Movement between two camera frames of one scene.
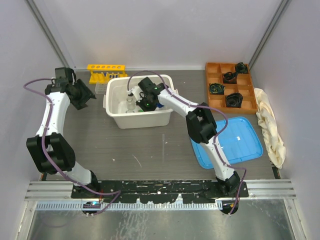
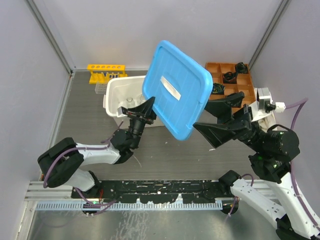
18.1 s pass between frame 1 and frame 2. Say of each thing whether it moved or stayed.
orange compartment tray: stayed
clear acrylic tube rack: stayed
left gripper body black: moved
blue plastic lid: moved
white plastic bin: stayed
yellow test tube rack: stayed
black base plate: stayed
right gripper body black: moved
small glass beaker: stayed
